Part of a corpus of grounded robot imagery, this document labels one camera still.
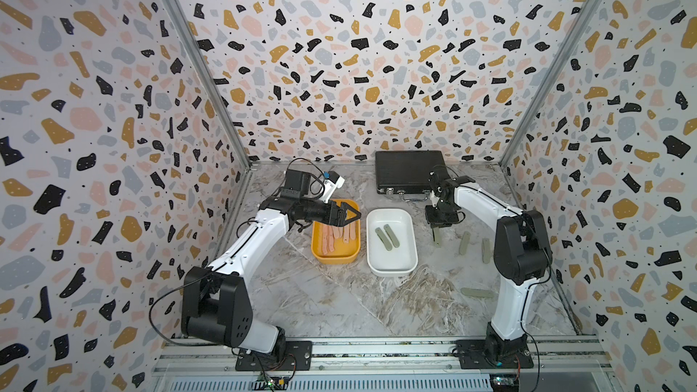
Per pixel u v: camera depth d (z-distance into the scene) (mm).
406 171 1146
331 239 971
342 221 704
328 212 713
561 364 733
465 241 975
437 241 930
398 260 923
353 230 992
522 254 523
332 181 742
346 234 975
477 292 858
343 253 931
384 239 976
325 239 973
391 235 978
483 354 728
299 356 737
